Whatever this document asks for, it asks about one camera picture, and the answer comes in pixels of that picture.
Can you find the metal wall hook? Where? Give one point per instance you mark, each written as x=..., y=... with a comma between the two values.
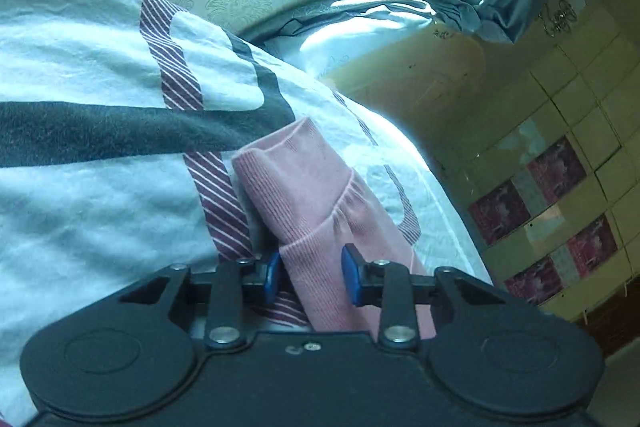
x=560, y=18

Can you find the white patterned bedsheet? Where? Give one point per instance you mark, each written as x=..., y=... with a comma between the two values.
x=75, y=187

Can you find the light blue satin pillow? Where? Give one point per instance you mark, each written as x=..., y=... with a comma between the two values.
x=350, y=27

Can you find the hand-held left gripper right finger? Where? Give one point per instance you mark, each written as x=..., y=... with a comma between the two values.
x=350, y=274

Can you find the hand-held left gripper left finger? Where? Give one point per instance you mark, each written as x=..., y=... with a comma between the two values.
x=272, y=277

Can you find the pink ribbed garment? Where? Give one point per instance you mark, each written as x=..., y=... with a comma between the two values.
x=310, y=187

